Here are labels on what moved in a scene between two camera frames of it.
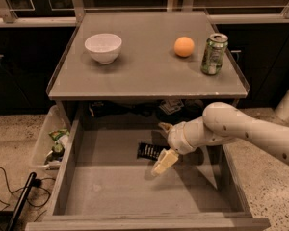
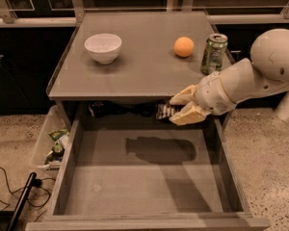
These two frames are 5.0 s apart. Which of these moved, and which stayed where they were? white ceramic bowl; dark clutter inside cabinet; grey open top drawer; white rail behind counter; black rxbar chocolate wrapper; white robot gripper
Moved: white robot gripper; black rxbar chocolate wrapper
Stayed: white rail behind counter; dark clutter inside cabinet; grey open top drawer; white ceramic bowl
